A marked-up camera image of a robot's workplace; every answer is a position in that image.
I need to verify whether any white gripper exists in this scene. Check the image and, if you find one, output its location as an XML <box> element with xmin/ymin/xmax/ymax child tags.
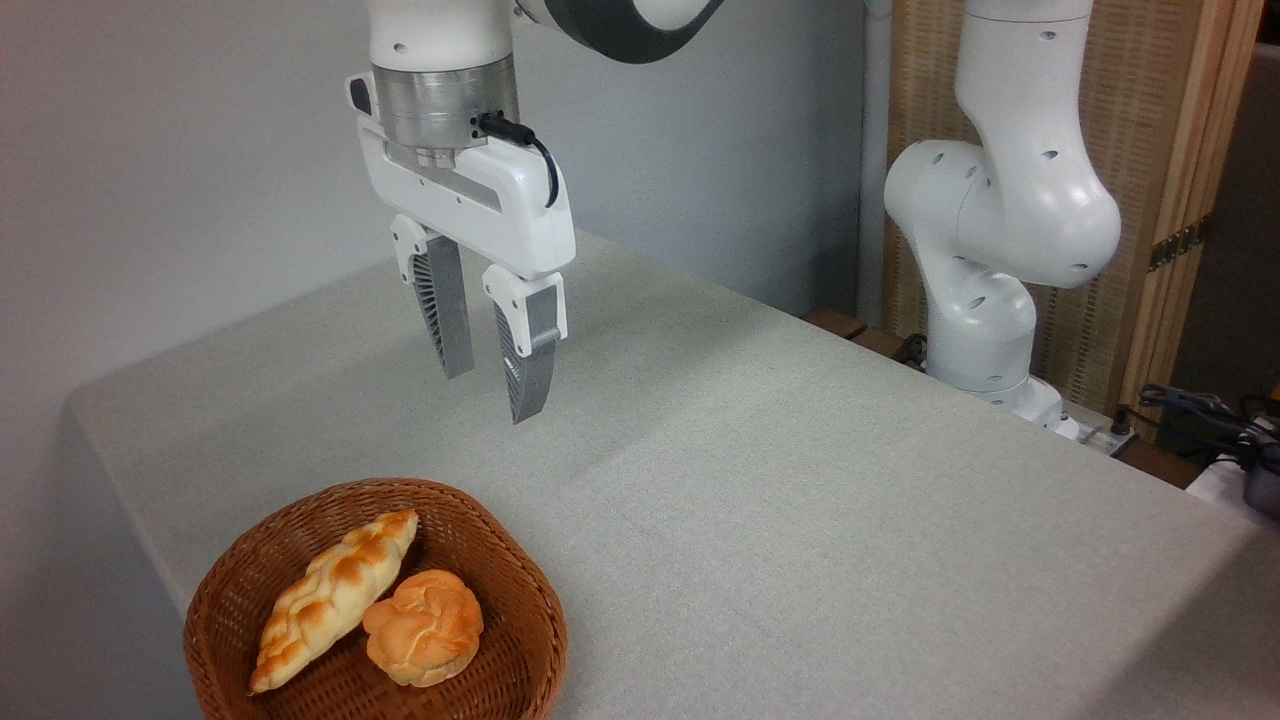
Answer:
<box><xmin>347</xmin><ymin>72</ymin><xmax>577</xmax><ymax>425</ymax></box>

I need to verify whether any round knotted bread roll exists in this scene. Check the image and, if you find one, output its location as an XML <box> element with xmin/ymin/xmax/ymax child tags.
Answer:
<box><xmin>361</xmin><ymin>569</ymin><xmax>485</xmax><ymax>689</ymax></box>

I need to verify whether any long braided bread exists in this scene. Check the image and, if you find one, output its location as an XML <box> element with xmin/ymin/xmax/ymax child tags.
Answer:
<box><xmin>248</xmin><ymin>509</ymin><xmax>420</xmax><ymax>696</ymax></box>

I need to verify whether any brown wicker basket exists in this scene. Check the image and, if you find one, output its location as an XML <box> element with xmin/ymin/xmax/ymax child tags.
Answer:
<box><xmin>183</xmin><ymin>477</ymin><xmax>569</xmax><ymax>720</ymax></box>

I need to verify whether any wooden woven folding screen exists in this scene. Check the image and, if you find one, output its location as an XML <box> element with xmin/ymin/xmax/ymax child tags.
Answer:
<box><xmin>885</xmin><ymin>0</ymin><xmax>1266</xmax><ymax>441</ymax></box>

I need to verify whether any metal screen hinge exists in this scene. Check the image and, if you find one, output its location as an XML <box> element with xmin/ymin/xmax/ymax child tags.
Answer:
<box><xmin>1148</xmin><ymin>214</ymin><xmax>1212</xmax><ymax>272</ymax></box>

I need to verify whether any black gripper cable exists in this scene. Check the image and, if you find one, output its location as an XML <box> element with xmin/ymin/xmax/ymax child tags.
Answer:
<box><xmin>478</xmin><ymin>112</ymin><xmax>561</xmax><ymax>209</ymax></box>

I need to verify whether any black cable bundle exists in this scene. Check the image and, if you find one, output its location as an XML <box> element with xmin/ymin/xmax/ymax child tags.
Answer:
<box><xmin>1138</xmin><ymin>384</ymin><xmax>1280</xmax><ymax>471</ymax></box>

